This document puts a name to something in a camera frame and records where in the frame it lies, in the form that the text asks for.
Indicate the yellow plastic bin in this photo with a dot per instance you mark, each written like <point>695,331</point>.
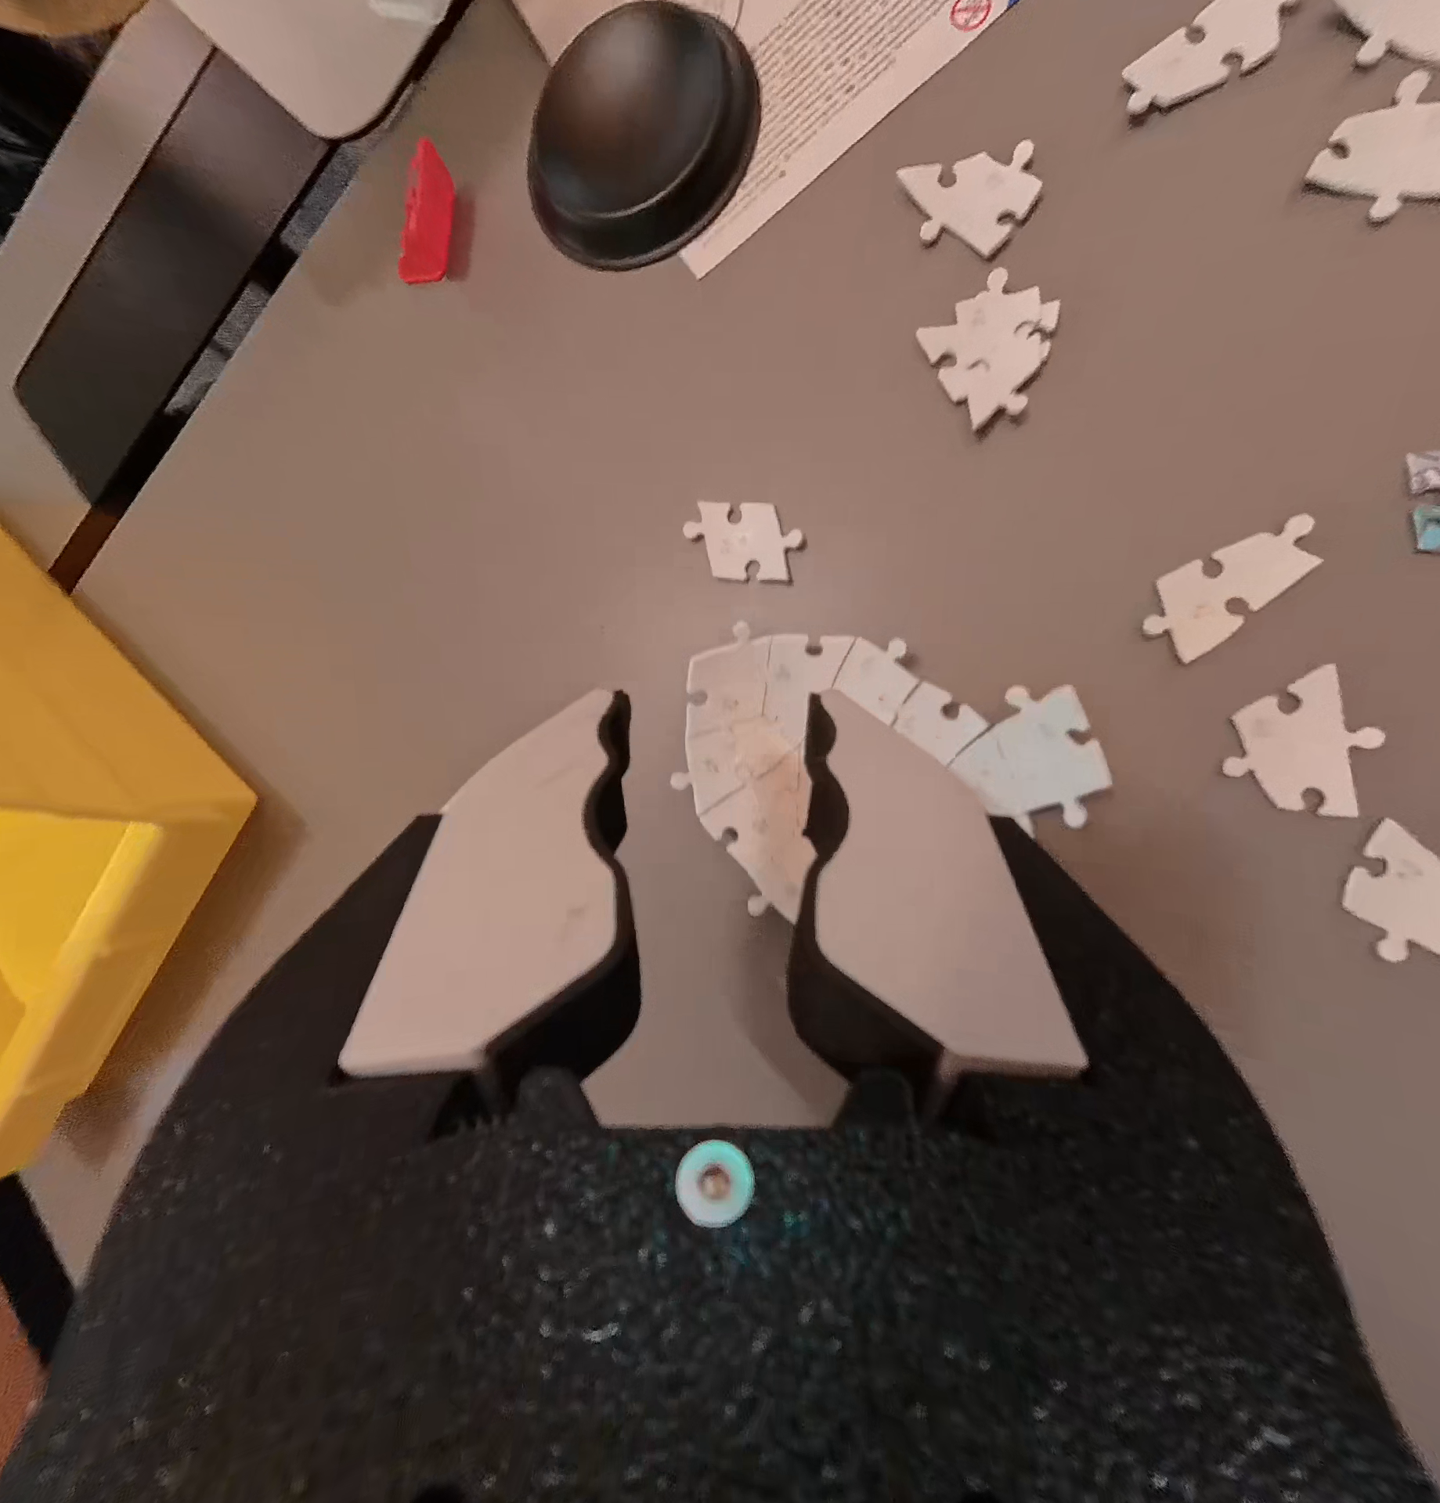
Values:
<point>63,822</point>

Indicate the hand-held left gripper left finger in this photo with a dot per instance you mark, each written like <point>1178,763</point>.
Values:
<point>497,928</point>

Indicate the arc-shaped assembled puzzle section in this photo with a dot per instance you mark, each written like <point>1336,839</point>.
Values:
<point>744,740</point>

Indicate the small red plastic object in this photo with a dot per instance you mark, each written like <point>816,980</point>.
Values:
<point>427,219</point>

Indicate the black round ball stand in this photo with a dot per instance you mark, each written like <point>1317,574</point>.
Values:
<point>645,130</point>

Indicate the white instruction leaflet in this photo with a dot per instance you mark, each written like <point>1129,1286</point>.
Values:
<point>838,107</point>

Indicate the scatter of white pieces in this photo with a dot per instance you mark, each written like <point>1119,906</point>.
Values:
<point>1237,588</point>

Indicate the light office table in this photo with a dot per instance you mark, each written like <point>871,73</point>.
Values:
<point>110,236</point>

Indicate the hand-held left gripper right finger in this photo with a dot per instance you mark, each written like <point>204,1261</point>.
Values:
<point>932,928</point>

